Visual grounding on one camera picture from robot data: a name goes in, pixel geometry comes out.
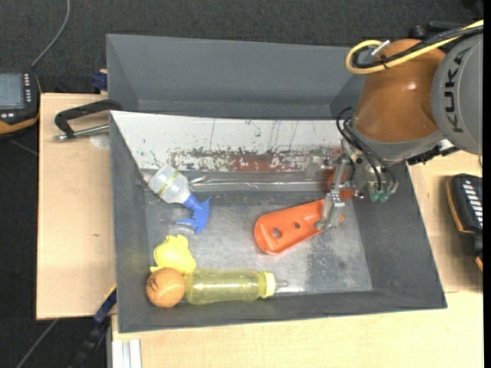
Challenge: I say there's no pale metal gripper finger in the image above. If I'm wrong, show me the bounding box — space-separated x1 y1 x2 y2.
329 158 351 192
314 192 347 231

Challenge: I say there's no orange plastic scoop with holes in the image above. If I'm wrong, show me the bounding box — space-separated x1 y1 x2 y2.
253 169 353 256

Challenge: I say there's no yellow clear baby bottle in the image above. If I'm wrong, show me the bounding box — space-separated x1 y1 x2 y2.
183 268 289 306

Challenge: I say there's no grey metal bin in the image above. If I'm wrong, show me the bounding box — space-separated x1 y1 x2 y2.
105 33 448 334

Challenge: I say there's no clear spray bottle blue nozzle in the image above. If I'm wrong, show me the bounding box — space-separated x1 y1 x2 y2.
147 164 213 235

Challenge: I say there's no yellow toy duck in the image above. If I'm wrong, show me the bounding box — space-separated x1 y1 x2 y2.
149 234 197 276

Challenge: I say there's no orange ball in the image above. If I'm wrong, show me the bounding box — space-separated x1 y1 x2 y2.
145 267 186 309

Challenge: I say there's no pale wood board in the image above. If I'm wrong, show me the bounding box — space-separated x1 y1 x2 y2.
36 92 118 320

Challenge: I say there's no black cylinder on white bracket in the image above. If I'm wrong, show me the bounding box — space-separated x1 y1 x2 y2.
406 139 460 165

